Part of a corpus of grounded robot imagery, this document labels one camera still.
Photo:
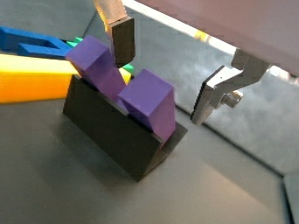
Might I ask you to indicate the black angled fixture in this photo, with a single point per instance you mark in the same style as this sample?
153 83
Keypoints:
129 143

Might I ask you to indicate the yellow long bar block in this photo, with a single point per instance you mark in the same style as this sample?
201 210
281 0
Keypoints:
32 79

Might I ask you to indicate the green S-shaped block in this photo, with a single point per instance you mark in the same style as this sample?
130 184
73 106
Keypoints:
72 43

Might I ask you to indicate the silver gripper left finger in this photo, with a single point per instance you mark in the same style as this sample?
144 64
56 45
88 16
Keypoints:
120 29

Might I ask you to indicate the blue U-shaped block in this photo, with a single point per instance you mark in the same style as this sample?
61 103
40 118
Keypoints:
32 44

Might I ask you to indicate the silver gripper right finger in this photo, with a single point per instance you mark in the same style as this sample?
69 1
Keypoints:
218 89

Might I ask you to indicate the purple U-shaped block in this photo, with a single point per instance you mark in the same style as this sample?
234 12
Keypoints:
146 96

